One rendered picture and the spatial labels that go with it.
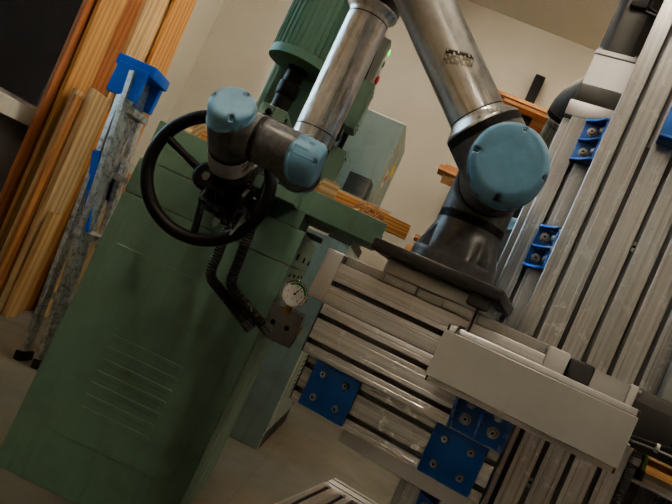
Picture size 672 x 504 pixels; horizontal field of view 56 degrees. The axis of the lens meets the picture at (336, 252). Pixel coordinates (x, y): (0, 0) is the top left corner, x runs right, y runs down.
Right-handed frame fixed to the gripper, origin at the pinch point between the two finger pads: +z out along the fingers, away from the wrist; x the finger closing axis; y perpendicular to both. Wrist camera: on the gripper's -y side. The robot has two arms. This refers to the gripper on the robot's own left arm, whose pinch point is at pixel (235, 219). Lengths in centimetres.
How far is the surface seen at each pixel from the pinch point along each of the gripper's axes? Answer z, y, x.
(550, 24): 130, -296, 52
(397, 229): 28, -35, 29
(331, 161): 35, -52, 3
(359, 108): 28, -68, 3
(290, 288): 20.1, -1.8, 13.6
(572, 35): 132, -298, 67
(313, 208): 16.1, -21.5, 9.2
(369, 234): 16.8, -22.2, 23.8
